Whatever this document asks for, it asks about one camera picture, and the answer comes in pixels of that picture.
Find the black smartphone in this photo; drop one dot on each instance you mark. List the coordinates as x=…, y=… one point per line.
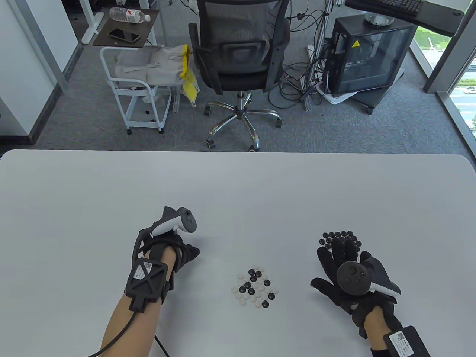
x=124, y=35

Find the clear plastic water bottle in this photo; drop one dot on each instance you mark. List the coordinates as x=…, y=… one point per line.
x=126, y=15

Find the pile of mixed go stones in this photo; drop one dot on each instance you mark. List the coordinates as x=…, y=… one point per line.
x=265, y=304

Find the black and white VR controller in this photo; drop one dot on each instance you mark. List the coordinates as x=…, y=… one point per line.
x=353, y=279
x=187, y=221

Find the silver bowl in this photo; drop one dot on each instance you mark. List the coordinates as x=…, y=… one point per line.
x=379, y=19

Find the aluminium frame post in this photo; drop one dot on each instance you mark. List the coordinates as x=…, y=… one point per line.
x=328, y=4

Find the white power strip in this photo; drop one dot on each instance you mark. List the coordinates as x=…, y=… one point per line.
x=309, y=48

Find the black cross-braced wrist module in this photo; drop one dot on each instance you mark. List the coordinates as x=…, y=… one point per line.
x=141, y=271

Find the dark rolling computer stand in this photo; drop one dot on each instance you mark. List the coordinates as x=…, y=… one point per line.
x=372, y=98

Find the yellow plastic bag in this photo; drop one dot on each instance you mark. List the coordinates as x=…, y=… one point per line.
x=189, y=81

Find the black mesh office chair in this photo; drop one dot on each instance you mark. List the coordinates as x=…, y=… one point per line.
x=238, y=55

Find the black keyboard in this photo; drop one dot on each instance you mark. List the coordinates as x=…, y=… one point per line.
x=394, y=5

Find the brown side table top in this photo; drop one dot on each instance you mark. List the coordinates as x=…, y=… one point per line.
x=148, y=33

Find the black computer tower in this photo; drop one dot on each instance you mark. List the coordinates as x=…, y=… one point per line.
x=372, y=55

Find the cluster of black go stones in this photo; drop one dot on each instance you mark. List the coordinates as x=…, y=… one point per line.
x=349, y=238

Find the black labelled wrist box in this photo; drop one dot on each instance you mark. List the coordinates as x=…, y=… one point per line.
x=409, y=344

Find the white desk leg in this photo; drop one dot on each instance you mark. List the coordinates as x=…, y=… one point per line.
x=91, y=31

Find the person's right forearm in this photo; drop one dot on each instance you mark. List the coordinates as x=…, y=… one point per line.
x=375, y=327

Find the white papers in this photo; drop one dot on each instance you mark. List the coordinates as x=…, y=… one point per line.
x=336, y=99

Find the person's right hand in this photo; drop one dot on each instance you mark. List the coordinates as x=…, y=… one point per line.
x=342, y=256

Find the grey fabric bag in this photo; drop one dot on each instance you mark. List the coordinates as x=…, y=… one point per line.
x=160, y=67

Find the person's left hand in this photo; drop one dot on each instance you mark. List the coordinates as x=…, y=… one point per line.
x=184, y=253

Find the white metal cart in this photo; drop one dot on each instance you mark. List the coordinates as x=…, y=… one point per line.
x=126, y=86

